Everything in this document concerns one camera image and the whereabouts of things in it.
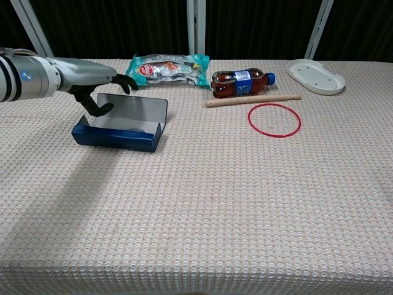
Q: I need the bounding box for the beige woven tablecloth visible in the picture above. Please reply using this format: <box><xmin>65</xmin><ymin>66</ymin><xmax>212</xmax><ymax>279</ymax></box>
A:
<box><xmin>0</xmin><ymin>58</ymin><xmax>393</xmax><ymax>295</ymax></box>

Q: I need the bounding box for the white oval tray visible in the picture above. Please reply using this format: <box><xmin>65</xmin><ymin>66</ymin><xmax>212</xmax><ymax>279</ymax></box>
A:
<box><xmin>287</xmin><ymin>58</ymin><xmax>346</xmax><ymax>96</ymax></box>

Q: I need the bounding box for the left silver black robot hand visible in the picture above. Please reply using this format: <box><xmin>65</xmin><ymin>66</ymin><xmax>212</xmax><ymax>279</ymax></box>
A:
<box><xmin>54</xmin><ymin>57</ymin><xmax>139</xmax><ymax>117</ymax></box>

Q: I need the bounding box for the red ring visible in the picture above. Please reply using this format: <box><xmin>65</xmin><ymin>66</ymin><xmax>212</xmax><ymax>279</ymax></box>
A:
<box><xmin>247</xmin><ymin>103</ymin><xmax>302</xmax><ymax>138</ymax></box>

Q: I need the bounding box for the wooden stick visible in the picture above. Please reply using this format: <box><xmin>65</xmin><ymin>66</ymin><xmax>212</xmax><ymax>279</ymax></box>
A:
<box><xmin>205</xmin><ymin>93</ymin><xmax>303</xmax><ymax>108</ymax></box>

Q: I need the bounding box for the teal snack bag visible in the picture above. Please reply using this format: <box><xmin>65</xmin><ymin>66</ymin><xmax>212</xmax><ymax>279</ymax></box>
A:
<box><xmin>125</xmin><ymin>53</ymin><xmax>212</xmax><ymax>90</ymax></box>

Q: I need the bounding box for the black pleated curtain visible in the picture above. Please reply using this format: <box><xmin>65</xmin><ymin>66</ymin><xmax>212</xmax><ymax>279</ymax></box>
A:
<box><xmin>0</xmin><ymin>0</ymin><xmax>38</xmax><ymax>53</ymax></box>
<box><xmin>204</xmin><ymin>0</ymin><xmax>324</xmax><ymax>61</ymax></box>
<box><xmin>29</xmin><ymin>0</ymin><xmax>190</xmax><ymax>60</ymax></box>
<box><xmin>315</xmin><ymin>0</ymin><xmax>393</xmax><ymax>64</ymax></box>

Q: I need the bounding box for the blue glasses case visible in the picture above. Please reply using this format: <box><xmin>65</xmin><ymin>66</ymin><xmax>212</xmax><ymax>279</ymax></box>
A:
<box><xmin>71</xmin><ymin>93</ymin><xmax>169</xmax><ymax>153</ymax></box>

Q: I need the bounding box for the cola bottle blue cap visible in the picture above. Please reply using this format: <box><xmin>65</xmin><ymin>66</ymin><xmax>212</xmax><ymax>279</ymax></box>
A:
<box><xmin>211</xmin><ymin>68</ymin><xmax>276</xmax><ymax>99</ymax></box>

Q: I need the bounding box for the grey metal partition post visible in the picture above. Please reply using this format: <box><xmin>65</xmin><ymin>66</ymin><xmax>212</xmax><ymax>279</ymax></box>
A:
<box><xmin>10</xmin><ymin>0</ymin><xmax>55</xmax><ymax>58</ymax></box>
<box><xmin>303</xmin><ymin>0</ymin><xmax>335</xmax><ymax>61</ymax></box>
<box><xmin>186</xmin><ymin>0</ymin><xmax>206</xmax><ymax>57</ymax></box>

